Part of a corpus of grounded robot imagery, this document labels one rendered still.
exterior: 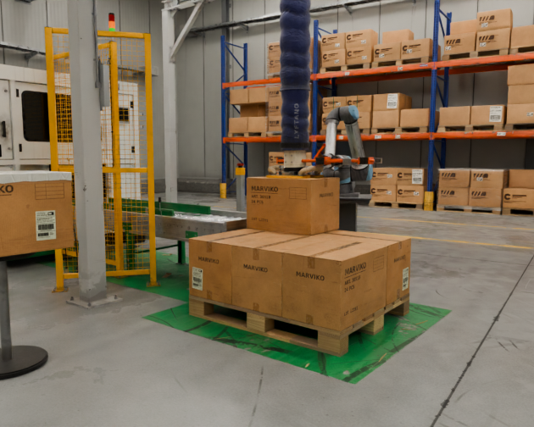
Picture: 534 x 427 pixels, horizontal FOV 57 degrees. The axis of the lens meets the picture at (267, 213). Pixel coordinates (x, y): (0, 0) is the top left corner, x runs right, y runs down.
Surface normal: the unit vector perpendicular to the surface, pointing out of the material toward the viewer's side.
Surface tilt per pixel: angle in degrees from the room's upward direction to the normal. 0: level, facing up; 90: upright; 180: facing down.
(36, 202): 90
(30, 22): 90
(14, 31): 90
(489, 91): 90
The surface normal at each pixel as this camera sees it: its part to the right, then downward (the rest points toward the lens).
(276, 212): -0.61, 0.09
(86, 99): 0.79, 0.07
